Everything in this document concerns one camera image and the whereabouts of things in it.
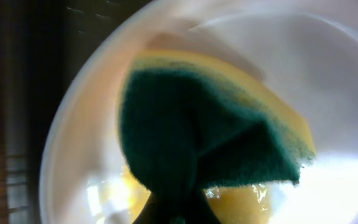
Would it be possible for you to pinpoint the green yellow sponge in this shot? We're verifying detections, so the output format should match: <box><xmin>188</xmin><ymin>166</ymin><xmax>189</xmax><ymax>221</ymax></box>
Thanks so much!
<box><xmin>116</xmin><ymin>49</ymin><xmax>317</xmax><ymax>224</ymax></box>

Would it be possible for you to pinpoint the white plate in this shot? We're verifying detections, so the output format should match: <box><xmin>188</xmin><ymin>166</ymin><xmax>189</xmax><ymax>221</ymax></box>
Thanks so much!
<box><xmin>39</xmin><ymin>1</ymin><xmax>358</xmax><ymax>223</ymax></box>

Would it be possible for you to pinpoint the dark brown serving tray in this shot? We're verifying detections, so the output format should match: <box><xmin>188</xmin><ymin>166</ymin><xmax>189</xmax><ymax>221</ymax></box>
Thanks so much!
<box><xmin>2</xmin><ymin>0</ymin><xmax>148</xmax><ymax>223</ymax></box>

